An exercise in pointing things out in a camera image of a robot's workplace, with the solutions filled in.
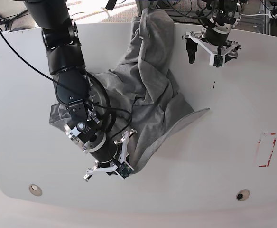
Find black silver gripper right side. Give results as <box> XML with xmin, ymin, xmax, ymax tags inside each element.
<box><xmin>63</xmin><ymin>99</ymin><xmax>138</xmax><ymax>183</ymax></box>

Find black silver gripper left side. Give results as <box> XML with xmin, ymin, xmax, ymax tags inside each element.
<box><xmin>182</xmin><ymin>9</ymin><xmax>242</xmax><ymax>66</ymax></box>

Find grey T-shirt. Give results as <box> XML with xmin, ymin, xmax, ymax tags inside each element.
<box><xmin>48</xmin><ymin>8</ymin><xmax>211</xmax><ymax>175</ymax></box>

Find left table grommet hole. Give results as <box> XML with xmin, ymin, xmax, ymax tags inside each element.
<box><xmin>28</xmin><ymin>184</ymin><xmax>43</xmax><ymax>197</ymax></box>

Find table grommet hole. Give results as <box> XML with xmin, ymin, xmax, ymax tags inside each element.
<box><xmin>28</xmin><ymin>184</ymin><xmax>43</xmax><ymax>197</ymax></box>
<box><xmin>236</xmin><ymin>189</ymin><xmax>250</xmax><ymax>202</ymax></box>

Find red tape rectangle marker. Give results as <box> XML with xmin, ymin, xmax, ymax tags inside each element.
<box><xmin>255</xmin><ymin>132</ymin><xmax>277</xmax><ymax>167</ymax></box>

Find right table grommet hole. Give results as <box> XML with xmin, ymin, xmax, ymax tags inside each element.
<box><xmin>236</xmin><ymin>189</ymin><xmax>250</xmax><ymax>202</ymax></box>

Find black tripod legs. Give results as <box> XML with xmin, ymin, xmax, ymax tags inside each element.
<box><xmin>0</xmin><ymin>0</ymin><xmax>36</xmax><ymax>31</ymax></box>

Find wrist camera board left side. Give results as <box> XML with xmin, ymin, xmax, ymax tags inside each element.
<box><xmin>209</xmin><ymin>53</ymin><xmax>225</xmax><ymax>68</ymax></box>

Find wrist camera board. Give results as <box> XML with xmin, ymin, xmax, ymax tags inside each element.
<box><xmin>209</xmin><ymin>53</ymin><xmax>225</xmax><ymax>68</ymax></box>
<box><xmin>115</xmin><ymin>162</ymin><xmax>133</xmax><ymax>179</ymax></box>

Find wrist camera board right side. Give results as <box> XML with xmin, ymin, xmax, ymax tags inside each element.
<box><xmin>115</xmin><ymin>162</ymin><xmax>133</xmax><ymax>179</ymax></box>

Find black arm cable right side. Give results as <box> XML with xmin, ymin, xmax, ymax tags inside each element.
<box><xmin>0</xmin><ymin>0</ymin><xmax>133</xmax><ymax>140</ymax></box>

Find aluminium frame stand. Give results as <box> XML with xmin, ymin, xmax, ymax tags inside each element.
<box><xmin>135</xmin><ymin>0</ymin><xmax>160</xmax><ymax>10</ymax></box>

